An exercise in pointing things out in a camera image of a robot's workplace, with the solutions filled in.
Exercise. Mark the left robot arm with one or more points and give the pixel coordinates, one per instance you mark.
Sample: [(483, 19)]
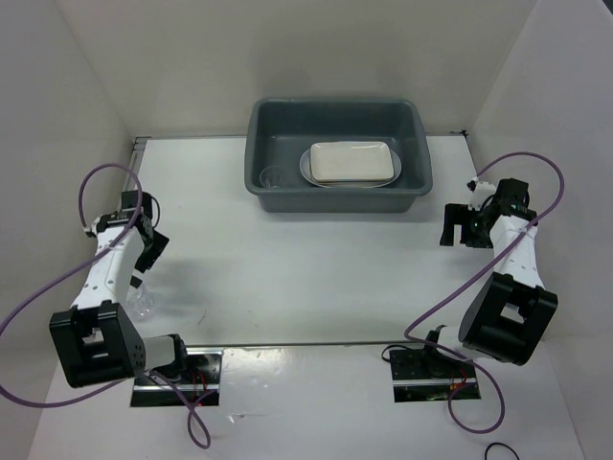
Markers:
[(95, 339)]

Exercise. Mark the clear glass cup front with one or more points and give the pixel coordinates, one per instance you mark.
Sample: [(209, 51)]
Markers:
[(139, 302)]

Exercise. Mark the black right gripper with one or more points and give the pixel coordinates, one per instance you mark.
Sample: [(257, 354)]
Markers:
[(459, 214)]

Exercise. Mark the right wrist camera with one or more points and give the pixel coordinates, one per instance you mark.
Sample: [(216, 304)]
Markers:
[(482, 191)]

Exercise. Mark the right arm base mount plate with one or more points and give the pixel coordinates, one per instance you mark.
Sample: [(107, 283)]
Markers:
[(426, 375)]

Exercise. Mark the clear glass cup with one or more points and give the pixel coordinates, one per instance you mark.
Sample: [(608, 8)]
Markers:
[(139, 302), (274, 177)]

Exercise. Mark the large oval white plate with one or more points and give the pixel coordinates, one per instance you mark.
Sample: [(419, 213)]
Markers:
[(305, 170)]

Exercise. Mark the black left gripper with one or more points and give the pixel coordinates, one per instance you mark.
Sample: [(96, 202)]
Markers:
[(154, 252)]

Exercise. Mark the rectangular white plate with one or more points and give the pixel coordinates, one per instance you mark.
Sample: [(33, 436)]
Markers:
[(351, 184), (350, 161)]

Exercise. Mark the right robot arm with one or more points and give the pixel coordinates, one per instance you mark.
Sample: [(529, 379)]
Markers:
[(513, 309)]

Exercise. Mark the grey plastic bin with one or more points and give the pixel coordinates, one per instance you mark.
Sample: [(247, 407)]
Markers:
[(280, 130)]

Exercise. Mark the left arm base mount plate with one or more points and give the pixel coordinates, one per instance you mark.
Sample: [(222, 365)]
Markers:
[(199, 383)]

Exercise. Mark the aluminium table edge rail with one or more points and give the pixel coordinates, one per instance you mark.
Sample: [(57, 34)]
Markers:
[(135, 161)]

